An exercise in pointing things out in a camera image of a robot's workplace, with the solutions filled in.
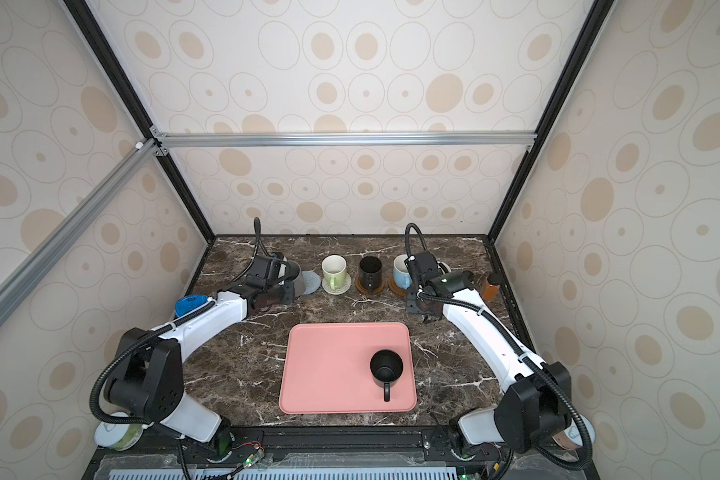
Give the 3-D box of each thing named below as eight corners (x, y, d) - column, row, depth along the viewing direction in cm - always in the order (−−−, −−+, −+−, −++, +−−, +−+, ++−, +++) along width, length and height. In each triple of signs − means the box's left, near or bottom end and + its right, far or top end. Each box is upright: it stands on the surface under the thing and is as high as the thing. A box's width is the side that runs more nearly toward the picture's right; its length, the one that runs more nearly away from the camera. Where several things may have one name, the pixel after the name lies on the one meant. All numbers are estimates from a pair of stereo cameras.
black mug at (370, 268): (368, 297, 104) (368, 278, 95) (358, 278, 109) (357, 258, 100) (386, 290, 105) (387, 271, 97) (375, 272, 111) (376, 252, 102)
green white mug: (322, 300, 103) (319, 281, 95) (325, 273, 111) (322, 254, 103) (346, 300, 103) (344, 281, 95) (347, 273, 111) (346, 254, 103)
